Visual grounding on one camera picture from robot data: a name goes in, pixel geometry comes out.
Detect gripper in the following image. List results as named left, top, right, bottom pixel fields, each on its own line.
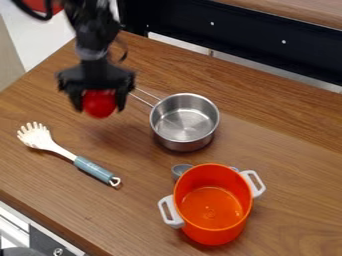
left=54, top=57, right=137, bottom=113

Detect red ball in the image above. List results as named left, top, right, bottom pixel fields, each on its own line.
left=81, top=88, right=119, bottom=120

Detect white pasta spoon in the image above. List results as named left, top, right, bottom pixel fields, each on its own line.
left=16, top=121, right=123, bottom=188

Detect silver pot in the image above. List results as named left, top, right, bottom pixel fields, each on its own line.
left=128, top=87, right=222, bottom=153

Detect grey cup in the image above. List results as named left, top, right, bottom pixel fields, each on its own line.
left=169, top=163, right=196, bottom=183

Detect orange pot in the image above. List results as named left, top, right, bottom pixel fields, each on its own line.
left=156, top=162, right=268, bottom=247

